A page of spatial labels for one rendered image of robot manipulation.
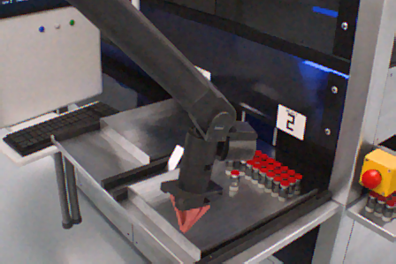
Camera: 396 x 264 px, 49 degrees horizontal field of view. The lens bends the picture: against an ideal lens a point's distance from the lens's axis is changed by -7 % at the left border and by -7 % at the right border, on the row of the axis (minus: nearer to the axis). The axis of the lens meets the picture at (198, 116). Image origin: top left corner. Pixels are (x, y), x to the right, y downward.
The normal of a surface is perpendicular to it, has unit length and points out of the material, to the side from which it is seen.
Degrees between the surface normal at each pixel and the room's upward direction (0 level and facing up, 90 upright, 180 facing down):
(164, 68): 100
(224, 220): 0
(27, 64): 90
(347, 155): 90
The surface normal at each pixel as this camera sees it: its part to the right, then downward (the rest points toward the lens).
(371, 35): -0.78, 0.25
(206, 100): 0.41, 0.50
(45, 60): 0.73, 0.32
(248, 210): 0.04, -0.90
